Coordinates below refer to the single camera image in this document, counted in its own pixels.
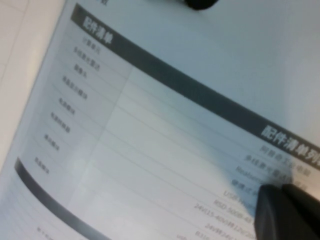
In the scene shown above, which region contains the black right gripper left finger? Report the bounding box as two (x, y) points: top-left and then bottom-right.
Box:
(253, 183), (291, 240)

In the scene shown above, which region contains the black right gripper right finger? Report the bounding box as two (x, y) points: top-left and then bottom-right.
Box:
(281, 183), (320, 240)

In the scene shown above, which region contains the white product manual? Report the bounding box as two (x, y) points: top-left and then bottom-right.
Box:
(0, 0), (320, 240)

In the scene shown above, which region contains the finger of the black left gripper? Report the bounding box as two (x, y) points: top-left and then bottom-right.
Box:
(183, 0), (219, 11)

